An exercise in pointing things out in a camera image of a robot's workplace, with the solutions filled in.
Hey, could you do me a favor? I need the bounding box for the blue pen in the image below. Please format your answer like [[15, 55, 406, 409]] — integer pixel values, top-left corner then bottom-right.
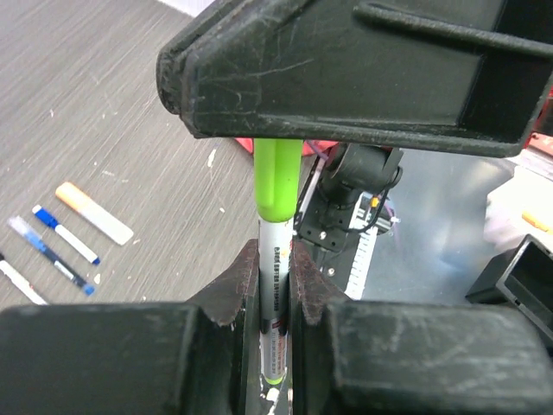
[[23, 232, 95, 296]]

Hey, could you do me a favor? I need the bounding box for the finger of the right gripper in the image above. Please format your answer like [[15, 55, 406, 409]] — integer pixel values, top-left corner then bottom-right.
[[156, 1, 552, 157]]

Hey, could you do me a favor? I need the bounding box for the red patterned cloth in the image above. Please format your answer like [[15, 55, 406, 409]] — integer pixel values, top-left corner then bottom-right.
[[235, 137, 255, 155]]

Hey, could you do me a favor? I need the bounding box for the translucent highlighter body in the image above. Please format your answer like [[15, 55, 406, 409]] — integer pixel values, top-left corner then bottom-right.
[[80, 202, 134, 246]]

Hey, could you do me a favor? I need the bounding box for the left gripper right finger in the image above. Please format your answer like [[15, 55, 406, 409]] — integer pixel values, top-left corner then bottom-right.
[[289, 246, 552, 414]]

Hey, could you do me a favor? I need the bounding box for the light green pen cap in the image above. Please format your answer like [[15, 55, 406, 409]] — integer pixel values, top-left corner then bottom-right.
[[253, 138, 302, 223]]

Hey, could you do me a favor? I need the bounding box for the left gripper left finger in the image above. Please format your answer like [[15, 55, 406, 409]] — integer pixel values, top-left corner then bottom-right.
[[1, 240, 259, 414]]

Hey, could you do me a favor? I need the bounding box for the orange highlighter cap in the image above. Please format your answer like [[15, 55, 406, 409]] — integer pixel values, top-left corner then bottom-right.
[[55, 182, 92, 212]]

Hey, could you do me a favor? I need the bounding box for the clear pen cap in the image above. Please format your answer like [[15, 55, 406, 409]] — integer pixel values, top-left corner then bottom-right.
[[8, 216, 35, 239]]

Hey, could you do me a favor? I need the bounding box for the blue silver pen cap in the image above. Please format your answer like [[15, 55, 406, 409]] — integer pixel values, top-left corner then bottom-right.
[[32, 205, 59, 229]]

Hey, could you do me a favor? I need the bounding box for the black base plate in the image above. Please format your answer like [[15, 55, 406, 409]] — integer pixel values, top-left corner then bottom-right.
[[293, 155, 359, 278]]

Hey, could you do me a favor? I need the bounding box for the black white marker pen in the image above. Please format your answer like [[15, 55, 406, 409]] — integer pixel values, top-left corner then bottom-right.
[[0, 254, 48, 305]]

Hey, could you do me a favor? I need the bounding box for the grey slotted cable duct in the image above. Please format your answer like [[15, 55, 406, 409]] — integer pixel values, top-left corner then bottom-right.
[[345, 227, 378, 300]]

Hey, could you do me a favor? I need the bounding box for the white pen black tip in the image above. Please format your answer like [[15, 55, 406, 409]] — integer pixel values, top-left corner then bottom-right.
[[54, 224, 100, 265]]

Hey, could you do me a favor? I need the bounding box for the white pen green tip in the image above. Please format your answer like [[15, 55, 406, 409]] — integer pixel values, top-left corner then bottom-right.
[[258, 219, 293, 385]]

